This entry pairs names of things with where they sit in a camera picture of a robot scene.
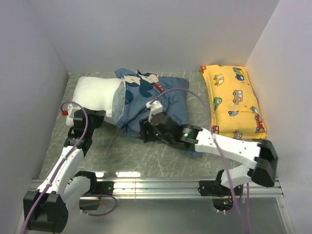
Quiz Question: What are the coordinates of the white pillow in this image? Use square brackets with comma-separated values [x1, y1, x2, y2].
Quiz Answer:
[72, 77, 126, 125]

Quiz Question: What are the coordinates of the blue cartoon mouse pillowcase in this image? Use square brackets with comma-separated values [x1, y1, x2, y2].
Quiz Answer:
[112, 68, 201, 156]

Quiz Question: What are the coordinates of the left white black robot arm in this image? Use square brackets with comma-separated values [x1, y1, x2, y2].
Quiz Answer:
[22, 109, 106, 234]

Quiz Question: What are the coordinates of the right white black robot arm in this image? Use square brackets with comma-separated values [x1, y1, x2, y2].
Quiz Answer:
[138, 112, 278, 196]

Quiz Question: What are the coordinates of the yellow car print pillow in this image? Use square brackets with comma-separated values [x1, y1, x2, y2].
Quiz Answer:
[199, 65, 267, 140]

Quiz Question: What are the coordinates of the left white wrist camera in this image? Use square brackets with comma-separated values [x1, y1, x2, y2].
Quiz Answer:
[61, 104, 80, 126]

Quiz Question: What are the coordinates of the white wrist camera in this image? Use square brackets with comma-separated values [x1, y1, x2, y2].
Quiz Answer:
[61, 104, 80, 126]
[146, 100, 163, 120]

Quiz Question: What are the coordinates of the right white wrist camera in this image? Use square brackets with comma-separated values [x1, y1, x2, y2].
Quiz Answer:
[146, 100, 163, 120]

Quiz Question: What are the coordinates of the aluminium mounting rail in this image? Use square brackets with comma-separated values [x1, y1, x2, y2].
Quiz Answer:
[29, 177, 285, 200]

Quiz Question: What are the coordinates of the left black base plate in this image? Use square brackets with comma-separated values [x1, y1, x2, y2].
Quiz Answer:
[83, 181, 114, 196]

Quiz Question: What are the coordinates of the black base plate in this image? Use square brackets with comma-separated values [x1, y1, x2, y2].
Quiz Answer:
[83, 181, 114, 196]
[198, 180, 232, 197]

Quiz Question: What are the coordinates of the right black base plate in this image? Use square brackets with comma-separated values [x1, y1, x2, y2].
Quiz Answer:
[198, 180, 232, 197]

